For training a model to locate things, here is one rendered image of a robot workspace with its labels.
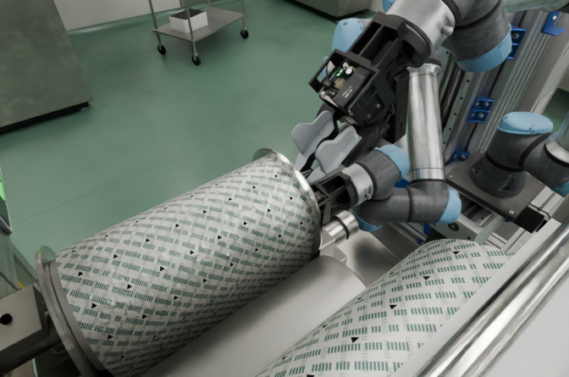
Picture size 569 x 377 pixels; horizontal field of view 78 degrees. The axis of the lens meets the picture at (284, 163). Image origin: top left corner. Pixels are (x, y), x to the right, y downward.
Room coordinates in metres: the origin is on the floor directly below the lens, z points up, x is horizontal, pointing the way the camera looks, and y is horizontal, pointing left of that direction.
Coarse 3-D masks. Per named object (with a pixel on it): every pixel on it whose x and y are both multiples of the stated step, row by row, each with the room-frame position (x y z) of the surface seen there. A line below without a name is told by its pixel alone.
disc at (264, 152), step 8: (256, 152) 0.35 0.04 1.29; (264, 152) 0.33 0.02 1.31; (272, 152) 0.32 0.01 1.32; (280, 160) 0.30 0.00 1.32; (288, 160) 0.30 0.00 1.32; (288, 168) 0.29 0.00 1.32; (296, 176) 0.28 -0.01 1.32; (304, 184) 0.27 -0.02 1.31; (304, 192) 0.27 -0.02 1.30; (312, 200) 0.26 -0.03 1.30; (312, 208) 0.26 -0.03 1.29; (312, 216) 0.26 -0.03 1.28; (320, 224) 0.25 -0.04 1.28; (320, 232) 0.25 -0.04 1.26; (320, 240) 0.24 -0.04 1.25; (312, 248) 0.25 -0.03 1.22
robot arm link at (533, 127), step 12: (504, 120) 0.81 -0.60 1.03; (516, 120) 0.79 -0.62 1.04; (528, 120) 0.78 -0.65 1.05; (540, 120) 0.78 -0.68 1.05; (504, 132) 0.78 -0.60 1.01; (516, 132) 0.76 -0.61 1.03; (528, 132) 0.74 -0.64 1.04; (540, 132) 0.73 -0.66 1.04; (552, 132) 0.75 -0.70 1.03; (492, 144) 0.80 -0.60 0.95; (504, 144) 0.77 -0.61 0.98; (516, 144) 0.74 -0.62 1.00; (528, 144) 0.72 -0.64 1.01; (492, 156) 0.78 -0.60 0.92; (504, 156) 0.76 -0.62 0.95; (516, 156) 0.73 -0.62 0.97; (516, 168) 0.74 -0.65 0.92
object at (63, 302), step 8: (296, 168) 0.31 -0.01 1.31; (312, 192) 0.28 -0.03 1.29; (320, 216) 0.27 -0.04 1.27; (56, 264) 0.18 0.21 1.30; (56, 272) 0.17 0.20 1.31; (56, 280) 0.16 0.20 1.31; (56, 288) 0.15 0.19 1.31; (64, 296) 0.15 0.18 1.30; (64, 304) 0.14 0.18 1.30; (64, 312) 0.14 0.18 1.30; (72, 312) 0.14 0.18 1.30; (72, 320) 0.13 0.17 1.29; (72, 328) 0.13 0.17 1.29; (80, 336) 0.12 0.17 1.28; (80, 344) 0.12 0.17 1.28; (88, 344) 0.12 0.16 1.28; (88, 352) 0.12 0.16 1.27; (96, 360) 0.12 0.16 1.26; (96, 368) 0.11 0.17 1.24; (104, 368) 0.12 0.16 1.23
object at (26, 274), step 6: (12, 246) 0.67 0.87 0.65; (18, 252) 0.67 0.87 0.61; (18, 258) 0.64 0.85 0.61; (24, 258) 0.67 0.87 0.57; (18, 264) 0.63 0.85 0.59; (24, 264) 0.65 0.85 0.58; (18, 270) 0.63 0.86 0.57; (24, 270) 0.63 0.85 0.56; (30, 270) 0.65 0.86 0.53; (18, 276) 0.62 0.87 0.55; (24, 276) 0.63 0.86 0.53; (30, 276) 0.64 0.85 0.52; (36, 276) 0.66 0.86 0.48; (24, 282) 0.62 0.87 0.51; (30, 282) 0.63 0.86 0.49
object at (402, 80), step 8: (400, 72) 0.40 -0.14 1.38; (408, 72) 0.40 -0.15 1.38; (400, 80) 0.39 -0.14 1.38; (408, 80) 0.40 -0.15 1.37; (392, 88) 0.39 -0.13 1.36; (400, 88) 0.39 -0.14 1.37; (400, 96) 0.39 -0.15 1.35; (400, 104) 0.39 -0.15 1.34; (400, 112) 0.39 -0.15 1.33; (392, 120) 0.39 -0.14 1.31; (400, 120) 0.39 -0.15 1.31; (392, 128) 0.39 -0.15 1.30; (400, 128) 0.39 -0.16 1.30; (384, 136) 0.40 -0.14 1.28; (392, 136) 0.39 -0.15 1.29; (400, 136) 0.40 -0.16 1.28
